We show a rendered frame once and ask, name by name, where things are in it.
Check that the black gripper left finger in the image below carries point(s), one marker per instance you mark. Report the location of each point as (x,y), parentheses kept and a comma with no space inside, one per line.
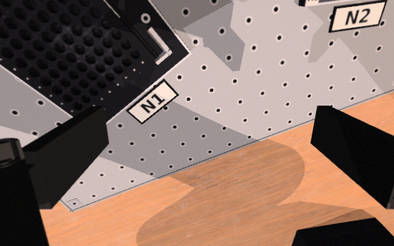
(51,164)

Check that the cream name plate with black frame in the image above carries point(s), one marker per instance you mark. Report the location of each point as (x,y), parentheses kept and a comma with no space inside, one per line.
(356,16)
(152,102)

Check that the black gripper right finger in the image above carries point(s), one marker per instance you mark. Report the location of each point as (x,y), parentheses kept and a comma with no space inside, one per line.
(363,152)

